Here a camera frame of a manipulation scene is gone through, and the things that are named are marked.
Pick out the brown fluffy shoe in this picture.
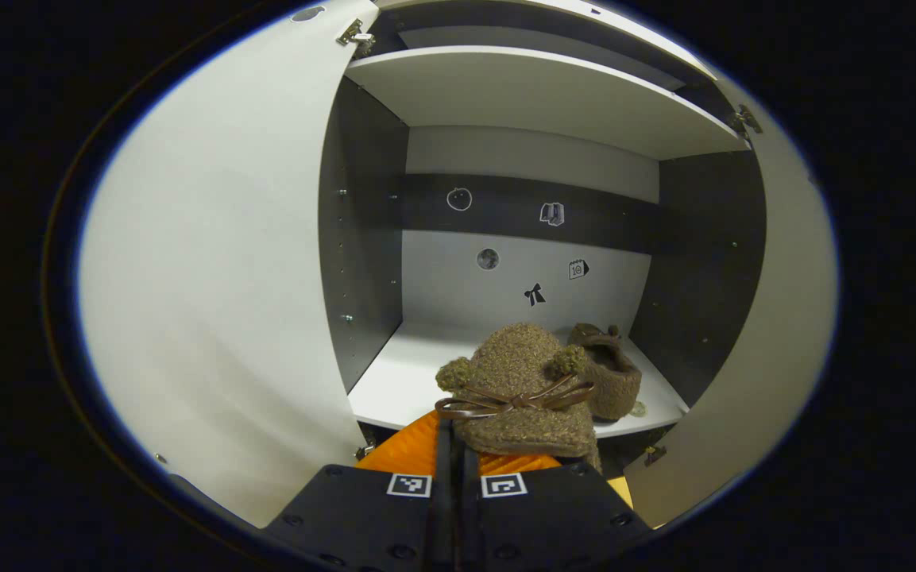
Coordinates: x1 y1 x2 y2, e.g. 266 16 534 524
434 322 603 471
567 322 644 422

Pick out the white shoe cabinet door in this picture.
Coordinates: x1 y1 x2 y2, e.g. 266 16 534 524
76 0 379 529
624 79 840 529

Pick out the white shoe cabinet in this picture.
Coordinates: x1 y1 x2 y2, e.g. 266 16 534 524
76 0 840 531

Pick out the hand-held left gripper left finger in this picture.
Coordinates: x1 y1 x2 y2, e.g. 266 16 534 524
263 409 458 572

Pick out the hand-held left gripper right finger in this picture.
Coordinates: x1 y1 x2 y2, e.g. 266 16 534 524
458 445 653 572

